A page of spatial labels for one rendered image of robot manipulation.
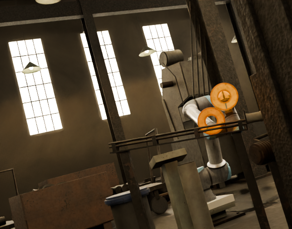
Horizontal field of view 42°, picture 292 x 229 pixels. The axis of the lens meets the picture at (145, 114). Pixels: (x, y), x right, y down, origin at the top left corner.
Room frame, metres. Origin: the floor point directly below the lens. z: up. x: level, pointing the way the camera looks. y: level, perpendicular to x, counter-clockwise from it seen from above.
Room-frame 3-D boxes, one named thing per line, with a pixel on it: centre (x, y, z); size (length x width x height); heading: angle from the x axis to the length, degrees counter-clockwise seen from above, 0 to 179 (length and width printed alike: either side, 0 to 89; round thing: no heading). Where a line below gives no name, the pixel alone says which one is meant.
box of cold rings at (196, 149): (5.95, -0.99, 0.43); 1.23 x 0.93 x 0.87; 111
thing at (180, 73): (8.05, -1.07, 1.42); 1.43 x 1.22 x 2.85; 28
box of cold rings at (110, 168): (5.94, 1.29, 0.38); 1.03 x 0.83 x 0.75; 116
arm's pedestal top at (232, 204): (3.18, -0.28, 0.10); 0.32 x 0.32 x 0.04; 28
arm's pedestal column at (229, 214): (3.18, -0.28, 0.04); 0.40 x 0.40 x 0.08; 28
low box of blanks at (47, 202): (4.21, 1.14, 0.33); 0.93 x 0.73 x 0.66; 120
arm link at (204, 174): (3.18, -0.28, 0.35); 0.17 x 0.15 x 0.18; 96
